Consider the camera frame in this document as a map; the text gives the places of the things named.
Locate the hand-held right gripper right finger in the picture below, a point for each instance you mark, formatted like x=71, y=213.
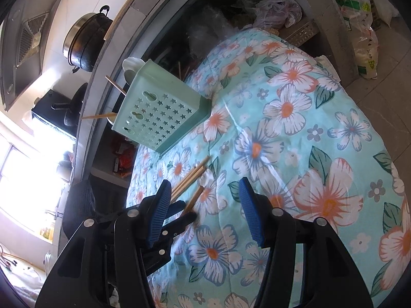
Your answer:
x=252, y=211

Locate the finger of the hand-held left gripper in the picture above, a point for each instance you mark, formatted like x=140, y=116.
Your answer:
x=179, y=223
x=175, y=207

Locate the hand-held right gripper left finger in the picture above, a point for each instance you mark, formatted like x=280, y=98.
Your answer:
x=159, y=213

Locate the green plastic utensil holder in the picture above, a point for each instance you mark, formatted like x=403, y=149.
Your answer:
x=154, y=115

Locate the red snack packets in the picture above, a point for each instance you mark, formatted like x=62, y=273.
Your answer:
x=125, y=160

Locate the floral blanket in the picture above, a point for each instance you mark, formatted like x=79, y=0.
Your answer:
x=289, y=134

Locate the metal faucet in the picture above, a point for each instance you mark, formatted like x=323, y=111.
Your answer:
x=54, y=213

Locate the black frying pan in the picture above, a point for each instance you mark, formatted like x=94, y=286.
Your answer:
x=75, y=106

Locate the large white spoon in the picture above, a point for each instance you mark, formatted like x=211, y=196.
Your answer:
x=130, y=65

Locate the black cabinet appliance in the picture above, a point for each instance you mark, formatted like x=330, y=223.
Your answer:
x=45, y=112

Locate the perforated metal shelf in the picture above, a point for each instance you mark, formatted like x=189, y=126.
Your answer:
x=301, y=32

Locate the black cooking pot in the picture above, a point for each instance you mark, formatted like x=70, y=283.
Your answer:
x=85, y=41

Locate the clear plastic bags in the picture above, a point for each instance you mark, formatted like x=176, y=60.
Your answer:
x=208, y=22

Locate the rice bag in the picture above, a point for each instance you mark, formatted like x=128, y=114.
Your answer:
x=362, y=45

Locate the purple plastic bag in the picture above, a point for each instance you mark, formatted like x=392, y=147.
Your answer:
x=279, y=9

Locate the concrete kitchen counter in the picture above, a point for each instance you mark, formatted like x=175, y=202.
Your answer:
x=141, y=4

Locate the range hood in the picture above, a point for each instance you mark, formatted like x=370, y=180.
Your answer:
x=25, y=38

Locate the white sack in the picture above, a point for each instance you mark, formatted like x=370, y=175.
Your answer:
x=387, y=9

